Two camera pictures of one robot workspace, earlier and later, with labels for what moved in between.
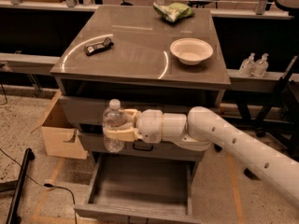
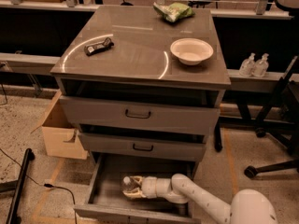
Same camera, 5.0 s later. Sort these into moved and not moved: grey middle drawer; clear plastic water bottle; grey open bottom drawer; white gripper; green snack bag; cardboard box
Moved: clear plastic water bottle; white gripper
Not moved: grey open bottom drawer; grey middle drawer; cardboard box; green snack bag
